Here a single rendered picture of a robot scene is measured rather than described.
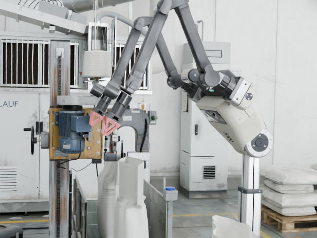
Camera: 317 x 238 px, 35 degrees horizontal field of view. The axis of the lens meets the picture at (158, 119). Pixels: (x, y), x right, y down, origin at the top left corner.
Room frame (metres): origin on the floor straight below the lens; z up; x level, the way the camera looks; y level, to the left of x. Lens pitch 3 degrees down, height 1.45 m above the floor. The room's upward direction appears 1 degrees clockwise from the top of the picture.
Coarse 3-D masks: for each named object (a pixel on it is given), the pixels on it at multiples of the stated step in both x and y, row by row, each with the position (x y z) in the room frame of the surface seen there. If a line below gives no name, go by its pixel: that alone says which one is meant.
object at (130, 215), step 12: (120, 168) 2.82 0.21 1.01; (132, 168) 2.71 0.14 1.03; (120, 180) 2.82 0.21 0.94; (132, 180) 2.71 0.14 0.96; (120, 192) 2.82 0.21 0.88; (132, 192) 2.71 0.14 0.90; (120, 204) 2.75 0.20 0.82; (132, 204) 2.69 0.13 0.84; (144, 204) 2.77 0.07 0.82; (120, 216) 2.73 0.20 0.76; (132, 216) 2.68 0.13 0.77; (144, 216) 2.69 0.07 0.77; (120, 228) 2.72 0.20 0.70; (132, 228) 2.67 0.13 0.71; (144, 228) 2.69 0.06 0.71
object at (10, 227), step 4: (8, 224) 4.57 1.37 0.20; (0, 228) 4.44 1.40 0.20; (4, 228) 4.44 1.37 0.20; (8, 228) 4.45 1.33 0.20; (12, 228) 4.46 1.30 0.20; (16, 228) 4.48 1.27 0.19; (20, 228) 4.51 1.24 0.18; (0, 232) 4.33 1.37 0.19; (4, 232) 4.35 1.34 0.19; (8, 232) 4.39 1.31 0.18; (12, 232) 4.42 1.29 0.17; (16, 232) 4.45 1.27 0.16; (20, 232) 4.49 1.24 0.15; (0, 236) 4.30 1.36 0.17; (4, 236) 4.34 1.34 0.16; (8, 236) 4.37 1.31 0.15; (12, 236) 4.41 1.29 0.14; (16, 236) 4.44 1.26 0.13; (20, 236) 4.50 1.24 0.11
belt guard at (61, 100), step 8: (64, 96) 2.86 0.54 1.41; (72, 96) 2.85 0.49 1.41; (80, 96) 2.87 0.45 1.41; (88, 96) 2.92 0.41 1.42; (64, 104) 2.86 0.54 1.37; (72, 104) 2.85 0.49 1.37; (80, 104) 2.87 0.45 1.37; (88, 104) 2.92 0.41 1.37; (96, 104) 2.97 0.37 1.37; (112, 104) 3.08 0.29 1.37
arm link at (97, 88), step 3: (96, 84) 2.75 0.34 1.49; (99, 84) 2.76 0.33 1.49; (93, 87) 2.74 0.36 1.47; (96, 87) 2.75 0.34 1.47; (99, 87) 2.76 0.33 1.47; (102, 87) 2.76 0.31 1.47; (93, 90) 2.74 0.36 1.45; (96, 90) 2.74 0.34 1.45; (99, 90) 2.75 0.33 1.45; (102, 90) 2.76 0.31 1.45; (93, 93) 2.75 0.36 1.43; (96, 93) 2.75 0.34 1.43; (99, 93) 2.75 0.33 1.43; (96, 96) 2.76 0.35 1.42; (99, 96) 2.76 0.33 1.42
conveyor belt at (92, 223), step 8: (88, 200) 4.84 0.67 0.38; (96, 200) 4.85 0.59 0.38; (88, 208) 4.51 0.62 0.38; (96, 208) 4.51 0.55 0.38; (88, 216) 4.22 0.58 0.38; (96, 216) 4.22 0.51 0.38; (88, 224) 3.96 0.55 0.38; (96, 224) 3.96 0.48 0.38; (88, 232) 3.73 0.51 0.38; (96, 232) 3.73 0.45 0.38
